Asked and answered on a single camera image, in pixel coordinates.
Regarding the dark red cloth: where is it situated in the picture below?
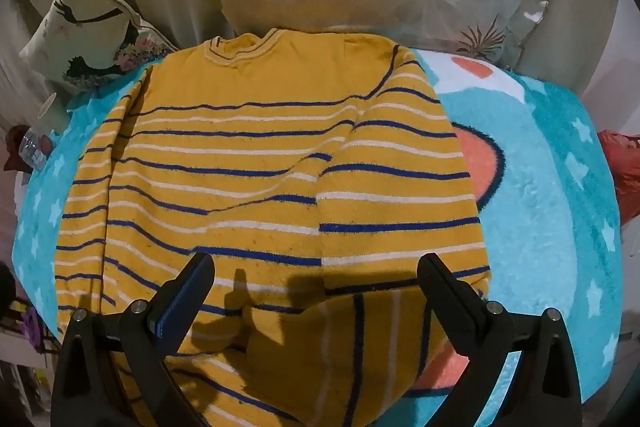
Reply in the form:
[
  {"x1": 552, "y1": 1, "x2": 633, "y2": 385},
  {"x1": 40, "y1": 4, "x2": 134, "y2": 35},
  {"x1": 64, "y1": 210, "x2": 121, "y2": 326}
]
[{"x1": 2, "y1": 124, "x2": 32, "y2": 172}]

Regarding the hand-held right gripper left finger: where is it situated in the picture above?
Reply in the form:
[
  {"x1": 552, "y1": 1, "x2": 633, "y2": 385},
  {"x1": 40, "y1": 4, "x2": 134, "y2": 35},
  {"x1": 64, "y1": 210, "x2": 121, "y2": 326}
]
[{"x1": 50, "y1": 253, "x2": 216, "y2": 427}]

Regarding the teal printed blanket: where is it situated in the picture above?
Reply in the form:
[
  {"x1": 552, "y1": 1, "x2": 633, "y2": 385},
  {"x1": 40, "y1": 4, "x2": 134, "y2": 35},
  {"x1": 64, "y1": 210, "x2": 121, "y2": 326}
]
[{"x1": 12, "y1": 47, "x2": 626, "y2": 427}]

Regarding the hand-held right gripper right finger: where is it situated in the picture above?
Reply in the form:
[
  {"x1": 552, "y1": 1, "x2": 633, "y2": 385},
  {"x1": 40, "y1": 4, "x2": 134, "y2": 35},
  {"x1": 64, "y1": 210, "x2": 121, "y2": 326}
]
[{"x1": 416, "y1": 253, "x2": 584, "y2": 427}]

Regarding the bird print cushion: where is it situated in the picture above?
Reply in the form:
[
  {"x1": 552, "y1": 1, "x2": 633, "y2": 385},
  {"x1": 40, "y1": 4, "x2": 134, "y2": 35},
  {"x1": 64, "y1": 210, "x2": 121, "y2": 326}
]
[{"x1": 19, "y1": 0, "x2": 176, "y2": 95}]

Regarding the clear plastic bottle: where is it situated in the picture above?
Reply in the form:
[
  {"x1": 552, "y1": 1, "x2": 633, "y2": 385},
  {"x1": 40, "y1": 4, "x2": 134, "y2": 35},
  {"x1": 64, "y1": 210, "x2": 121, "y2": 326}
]
[{"x1": 19, "y1": 129, "x2": 53, "y2": 171}]

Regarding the yellow striped sweater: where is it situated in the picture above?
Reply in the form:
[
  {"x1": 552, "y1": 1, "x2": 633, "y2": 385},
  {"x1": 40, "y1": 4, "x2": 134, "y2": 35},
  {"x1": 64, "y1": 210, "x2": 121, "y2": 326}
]
[{"x1": 52, "y1": 28, "x2": 493, "y2": 427}]

